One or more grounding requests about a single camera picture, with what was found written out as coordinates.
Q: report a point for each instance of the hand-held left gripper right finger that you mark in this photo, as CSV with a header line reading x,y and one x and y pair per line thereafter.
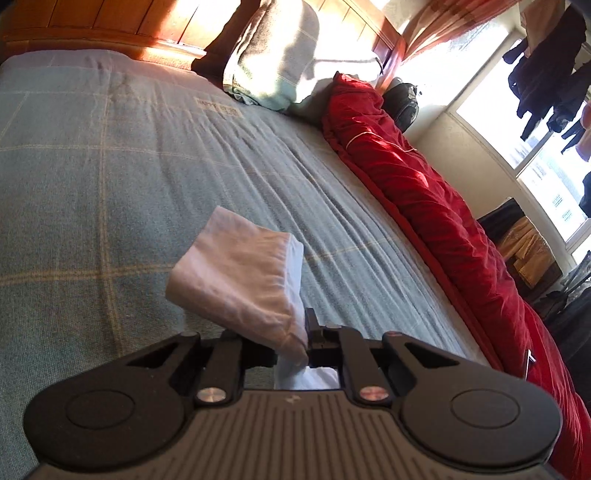
x,y
318,341

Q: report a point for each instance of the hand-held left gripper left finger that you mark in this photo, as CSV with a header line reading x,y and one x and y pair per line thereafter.
x,y
258,355

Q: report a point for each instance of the white printed t-shirt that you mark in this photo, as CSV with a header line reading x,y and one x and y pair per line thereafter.
x,y
240,277

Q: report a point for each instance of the yellow draped clothes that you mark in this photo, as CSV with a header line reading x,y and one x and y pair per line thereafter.
x,y
531,249

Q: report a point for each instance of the hanging dark clothes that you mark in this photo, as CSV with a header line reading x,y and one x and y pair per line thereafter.
x,y
545,78

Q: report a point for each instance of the red quilt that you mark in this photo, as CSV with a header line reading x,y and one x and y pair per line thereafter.
x,y
438,207

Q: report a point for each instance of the black draped garment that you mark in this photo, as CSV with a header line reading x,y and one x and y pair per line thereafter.
x,y
501,219

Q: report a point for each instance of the dark backpack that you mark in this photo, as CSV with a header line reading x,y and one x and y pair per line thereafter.
x,y
401,104

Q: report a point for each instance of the black jacket with patch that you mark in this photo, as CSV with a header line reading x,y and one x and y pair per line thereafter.
x,y
570,323

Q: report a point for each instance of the plaid covered pillow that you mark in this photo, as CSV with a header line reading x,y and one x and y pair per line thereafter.
x,y
277,55

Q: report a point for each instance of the orange window curtain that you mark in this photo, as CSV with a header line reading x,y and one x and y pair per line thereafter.
x,y
452,23

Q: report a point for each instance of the wooden headboard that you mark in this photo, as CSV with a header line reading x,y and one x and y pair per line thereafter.
x,y
69,18

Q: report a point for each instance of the metal bracket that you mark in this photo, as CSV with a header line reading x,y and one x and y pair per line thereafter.
x,y
530,362

